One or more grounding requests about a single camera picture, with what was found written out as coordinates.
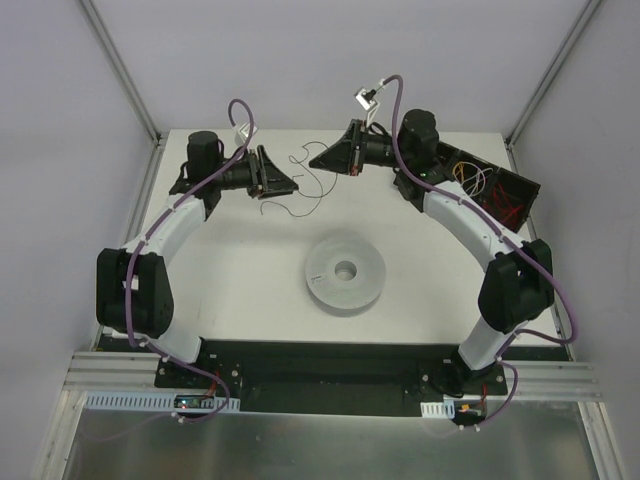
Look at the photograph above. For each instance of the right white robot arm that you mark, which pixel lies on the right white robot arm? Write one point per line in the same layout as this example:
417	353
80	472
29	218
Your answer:
515	289

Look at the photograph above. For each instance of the aluminium frame rail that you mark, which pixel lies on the aluminium frame rail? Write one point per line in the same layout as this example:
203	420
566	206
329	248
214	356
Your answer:
531	380

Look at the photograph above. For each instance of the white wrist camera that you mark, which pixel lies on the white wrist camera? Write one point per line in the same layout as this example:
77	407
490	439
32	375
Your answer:
366	98
243	132

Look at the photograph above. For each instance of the right white cable duct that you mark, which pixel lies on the right white cable duct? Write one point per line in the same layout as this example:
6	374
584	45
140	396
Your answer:
438	410

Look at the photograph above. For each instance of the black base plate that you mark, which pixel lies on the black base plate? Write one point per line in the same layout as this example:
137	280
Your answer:
332	378

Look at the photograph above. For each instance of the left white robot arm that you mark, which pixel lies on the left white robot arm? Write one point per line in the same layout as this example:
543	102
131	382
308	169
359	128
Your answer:
133	291

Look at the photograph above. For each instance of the left white cable duct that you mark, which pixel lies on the left white cable duct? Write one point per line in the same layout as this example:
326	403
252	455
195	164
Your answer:
159	402

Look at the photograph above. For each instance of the black three-compartment bin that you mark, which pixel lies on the black three-compartment bin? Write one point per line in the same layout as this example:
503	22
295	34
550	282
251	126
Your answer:
508	197

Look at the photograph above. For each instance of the grey plastic spool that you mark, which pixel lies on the grey plastic spool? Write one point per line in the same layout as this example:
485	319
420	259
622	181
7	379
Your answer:
345	275

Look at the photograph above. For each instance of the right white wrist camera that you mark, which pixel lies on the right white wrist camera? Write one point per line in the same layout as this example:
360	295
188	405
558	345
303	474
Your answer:
366	98

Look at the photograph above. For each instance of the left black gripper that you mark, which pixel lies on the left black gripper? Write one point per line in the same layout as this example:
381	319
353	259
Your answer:
256	173

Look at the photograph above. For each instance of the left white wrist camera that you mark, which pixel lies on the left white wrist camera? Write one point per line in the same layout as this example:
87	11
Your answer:
243	132

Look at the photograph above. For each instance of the white cable duct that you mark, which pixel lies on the white cable duct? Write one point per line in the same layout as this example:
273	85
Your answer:
159	402
438	410

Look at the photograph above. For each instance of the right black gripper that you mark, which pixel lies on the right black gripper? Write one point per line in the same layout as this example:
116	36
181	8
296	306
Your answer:
357	148

